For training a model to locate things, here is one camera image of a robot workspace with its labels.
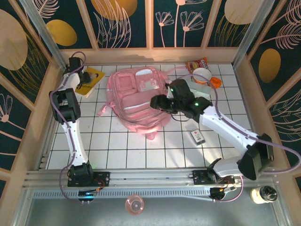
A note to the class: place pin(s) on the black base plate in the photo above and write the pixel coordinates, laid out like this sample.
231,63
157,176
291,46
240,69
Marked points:
103,179
200,177

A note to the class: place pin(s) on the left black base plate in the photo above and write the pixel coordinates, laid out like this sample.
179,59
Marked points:
103,179

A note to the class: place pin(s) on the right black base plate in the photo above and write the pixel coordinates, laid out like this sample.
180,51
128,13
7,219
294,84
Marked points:
200,177

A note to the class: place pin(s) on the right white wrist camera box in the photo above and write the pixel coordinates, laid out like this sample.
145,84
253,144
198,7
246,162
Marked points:
168,93

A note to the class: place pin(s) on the white orange bowl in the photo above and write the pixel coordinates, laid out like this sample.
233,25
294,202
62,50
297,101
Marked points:
202,75

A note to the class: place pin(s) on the white bottle black cap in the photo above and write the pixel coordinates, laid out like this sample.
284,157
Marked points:
263,195

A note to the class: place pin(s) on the circuit board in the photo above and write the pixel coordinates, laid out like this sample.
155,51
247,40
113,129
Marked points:
219,191
87,195

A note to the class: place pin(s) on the pink backpack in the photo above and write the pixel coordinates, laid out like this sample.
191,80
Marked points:
134,103

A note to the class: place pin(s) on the right circuit board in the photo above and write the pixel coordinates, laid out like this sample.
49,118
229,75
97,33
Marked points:
219,191

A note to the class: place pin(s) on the aluminium frame post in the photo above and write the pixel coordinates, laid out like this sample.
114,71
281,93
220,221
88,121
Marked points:
251,35
45,35

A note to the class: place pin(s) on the small black white card box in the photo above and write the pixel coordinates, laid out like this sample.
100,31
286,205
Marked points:
198,137

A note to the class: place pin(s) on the orange crumpled toy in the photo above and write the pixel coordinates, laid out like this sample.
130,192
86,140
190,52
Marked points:
216,82

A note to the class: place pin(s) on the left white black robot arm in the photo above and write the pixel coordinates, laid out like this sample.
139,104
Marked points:
70,139

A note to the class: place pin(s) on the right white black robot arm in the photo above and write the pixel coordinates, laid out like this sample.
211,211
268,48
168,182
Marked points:
225,127

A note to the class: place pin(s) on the pink round cup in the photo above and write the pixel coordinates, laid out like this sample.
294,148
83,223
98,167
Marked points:
134,204

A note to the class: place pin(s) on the pale blue pencil case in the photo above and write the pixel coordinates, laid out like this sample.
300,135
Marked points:
202,89

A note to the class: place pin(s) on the aluminium rail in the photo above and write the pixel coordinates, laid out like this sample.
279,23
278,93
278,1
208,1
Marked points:
150,175

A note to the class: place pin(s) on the left circuit board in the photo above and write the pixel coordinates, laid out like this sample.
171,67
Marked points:
87,195

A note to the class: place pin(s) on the orange snack packet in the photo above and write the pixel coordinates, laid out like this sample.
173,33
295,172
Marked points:
194,63

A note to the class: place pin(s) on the yellow book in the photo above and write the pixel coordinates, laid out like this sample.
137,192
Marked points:
92,81

